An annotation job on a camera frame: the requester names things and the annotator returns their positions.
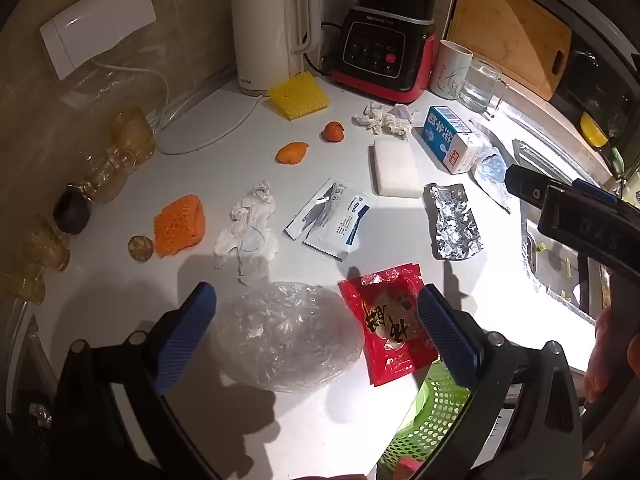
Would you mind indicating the black red blender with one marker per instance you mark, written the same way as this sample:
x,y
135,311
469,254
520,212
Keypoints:
x,y
382,40

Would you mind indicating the yellow foam fruit net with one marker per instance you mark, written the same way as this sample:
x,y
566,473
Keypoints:
x,y
299,96

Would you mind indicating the red snack packet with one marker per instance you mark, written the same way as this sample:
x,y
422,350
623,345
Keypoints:
x,y
385,330

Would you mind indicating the person's right hand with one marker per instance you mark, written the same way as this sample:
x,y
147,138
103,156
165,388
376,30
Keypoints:
x,y
607,355

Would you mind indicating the orange foam fruit net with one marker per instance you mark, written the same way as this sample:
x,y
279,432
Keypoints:
x,y
179,225

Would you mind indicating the clear silvery plastic wrapper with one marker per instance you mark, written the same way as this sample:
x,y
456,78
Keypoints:
x,y
492,170

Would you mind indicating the white sachet packet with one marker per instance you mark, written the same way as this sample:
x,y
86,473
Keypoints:
x,y
345,227
315,210

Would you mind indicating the wooden cutting board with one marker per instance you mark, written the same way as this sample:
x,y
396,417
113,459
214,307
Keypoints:
x,y
510,30

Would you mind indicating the white wall socket cover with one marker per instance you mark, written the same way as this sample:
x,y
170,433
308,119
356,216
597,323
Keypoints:
x,y
95,20

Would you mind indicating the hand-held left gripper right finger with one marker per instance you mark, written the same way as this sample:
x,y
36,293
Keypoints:
x,y
446,336

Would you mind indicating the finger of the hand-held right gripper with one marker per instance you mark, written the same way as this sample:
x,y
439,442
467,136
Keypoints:
x,y
585,225
535,187

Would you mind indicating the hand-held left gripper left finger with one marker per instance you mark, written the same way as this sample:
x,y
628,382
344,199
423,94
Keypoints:
x,y
184,341

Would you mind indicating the white printed mug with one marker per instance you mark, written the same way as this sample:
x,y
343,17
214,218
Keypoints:
x,y
450,67

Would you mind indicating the clear plastic bag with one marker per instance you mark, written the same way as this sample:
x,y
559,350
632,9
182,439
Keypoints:
x,y
285,335

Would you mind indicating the blue white milk carton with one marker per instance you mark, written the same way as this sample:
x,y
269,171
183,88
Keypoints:
x,y
447,137

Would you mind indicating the crumpled aluminium foil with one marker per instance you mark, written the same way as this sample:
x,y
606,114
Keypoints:
x,y
452,222

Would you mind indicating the crumpled white tissue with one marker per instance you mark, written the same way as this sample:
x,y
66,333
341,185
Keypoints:
x,y
382,119
250,230

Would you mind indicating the clear glass mug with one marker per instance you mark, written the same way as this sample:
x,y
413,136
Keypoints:
x,y
477,85

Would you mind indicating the dark round fruit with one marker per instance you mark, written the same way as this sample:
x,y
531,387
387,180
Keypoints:
x,y
71,210

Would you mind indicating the steel sink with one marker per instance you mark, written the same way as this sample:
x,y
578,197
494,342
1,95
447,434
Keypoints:
x,y
555,270

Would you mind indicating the green plastic basket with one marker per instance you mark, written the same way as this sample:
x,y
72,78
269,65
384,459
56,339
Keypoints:
x,y
435,420

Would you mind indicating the amber glass cup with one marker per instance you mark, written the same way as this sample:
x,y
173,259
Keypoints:
x,y
50,245
25,282
102,180
132,135

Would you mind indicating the yellow bowl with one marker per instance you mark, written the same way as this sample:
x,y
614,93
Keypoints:
x,y
592,130

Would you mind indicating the white sponge block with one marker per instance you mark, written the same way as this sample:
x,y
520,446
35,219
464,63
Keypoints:
x,y
396,167

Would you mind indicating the white electric kettle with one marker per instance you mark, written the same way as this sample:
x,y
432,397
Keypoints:
x,y
267,35

